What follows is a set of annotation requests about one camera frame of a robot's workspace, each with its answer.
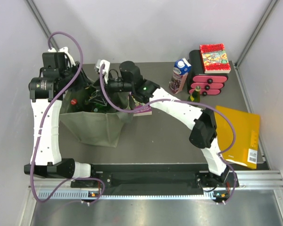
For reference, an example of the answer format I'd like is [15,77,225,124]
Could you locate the cola bottle red cap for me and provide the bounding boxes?
[70,98,81,112]

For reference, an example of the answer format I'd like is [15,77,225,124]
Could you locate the green canvas bag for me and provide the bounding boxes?
[59,90,133,147]

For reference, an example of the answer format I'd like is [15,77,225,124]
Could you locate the blue juice carton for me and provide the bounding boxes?
[169,58,191,94]

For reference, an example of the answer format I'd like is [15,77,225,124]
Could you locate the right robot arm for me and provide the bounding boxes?
[95,60,230,186]

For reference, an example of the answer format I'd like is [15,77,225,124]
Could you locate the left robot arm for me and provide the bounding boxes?
[24,48,98,187]

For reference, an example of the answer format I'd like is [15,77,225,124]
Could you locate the purple treehouse book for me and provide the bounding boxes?
[132,97,152,116]

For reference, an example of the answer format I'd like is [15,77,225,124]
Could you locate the black pink drawer unit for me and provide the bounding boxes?
[186,50,228,97]

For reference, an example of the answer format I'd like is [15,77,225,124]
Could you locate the red comic book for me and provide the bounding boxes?
[200,43,231,73]

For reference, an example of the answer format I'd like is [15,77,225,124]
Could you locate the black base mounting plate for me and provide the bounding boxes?
[70,164,240,195]

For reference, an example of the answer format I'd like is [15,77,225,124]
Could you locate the yellow folder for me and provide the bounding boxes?
[215,105,260,169]

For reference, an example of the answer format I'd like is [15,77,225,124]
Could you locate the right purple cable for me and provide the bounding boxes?
[99,63,237,204]

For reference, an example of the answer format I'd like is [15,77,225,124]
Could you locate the purple cable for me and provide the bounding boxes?
[99,63,237,204]
[29,31,107,204]

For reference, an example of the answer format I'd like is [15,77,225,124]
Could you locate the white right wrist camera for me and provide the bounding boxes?
[94,59,110,84]

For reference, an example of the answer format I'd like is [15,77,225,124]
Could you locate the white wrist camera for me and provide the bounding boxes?
[94,59,110,84]
[47,47,76,67]

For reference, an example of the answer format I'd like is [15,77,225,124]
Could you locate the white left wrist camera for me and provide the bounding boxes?
[47,47,76,67]

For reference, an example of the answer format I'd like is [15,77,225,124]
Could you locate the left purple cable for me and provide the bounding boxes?
[29,31,107,204]

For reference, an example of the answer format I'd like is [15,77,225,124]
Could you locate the aluminium frame rail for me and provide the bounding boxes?
[34,170,283,202]

